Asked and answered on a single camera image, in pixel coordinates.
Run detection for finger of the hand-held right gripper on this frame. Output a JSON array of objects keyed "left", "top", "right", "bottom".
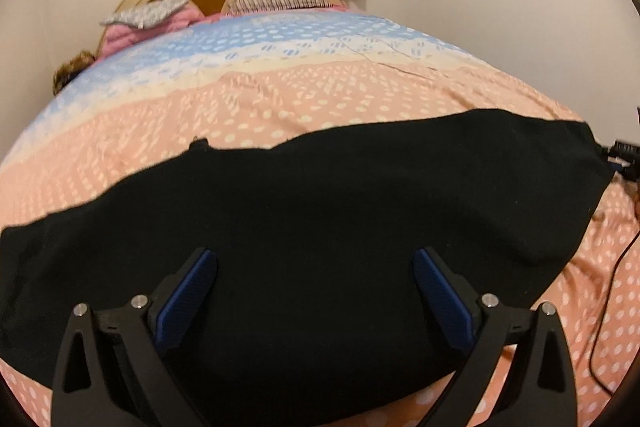
[{"left": 597, "top": 138, "right": 640, "bottom": 182}]

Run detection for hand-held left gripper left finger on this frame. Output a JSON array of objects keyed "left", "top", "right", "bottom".
[{"left": 51, "top": 247, "right": 219, "bottom": 427}]

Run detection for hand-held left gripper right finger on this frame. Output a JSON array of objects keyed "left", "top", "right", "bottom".
[{"left": 412, "top": 247, "right": 579, "bottom": 427}]

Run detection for black pants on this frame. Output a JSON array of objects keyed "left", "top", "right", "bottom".
[{"left": 0, "top": 109, "right": 616, "bottom": 424}]

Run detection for polka-dot bedspread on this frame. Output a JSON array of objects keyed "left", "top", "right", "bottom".
[{"left": 0, "top": 9, "right": 640, "bottom": 427}]

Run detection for brown patterned bag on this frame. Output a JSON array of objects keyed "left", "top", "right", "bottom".
[{"left": 52, "top": 49, "right": 96, "bottom": 96}]

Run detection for pink folded blanket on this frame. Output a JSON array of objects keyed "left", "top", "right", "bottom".
[{"left": 97, "top": 4, "right": 221, "bottom": 58}]

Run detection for grey patterned pillow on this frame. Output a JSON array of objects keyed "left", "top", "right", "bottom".
[{"left": 100, "top": 0, "right": 191, "bottom": 29}]

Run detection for striped pillow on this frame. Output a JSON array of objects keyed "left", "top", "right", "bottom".
[{"left": 226, "top": 0, "right": 346, "bottom": 15}]

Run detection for black cable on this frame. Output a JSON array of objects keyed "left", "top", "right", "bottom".
[{"left": 589, "top": 232, "right": 640, "bottom": 395}]

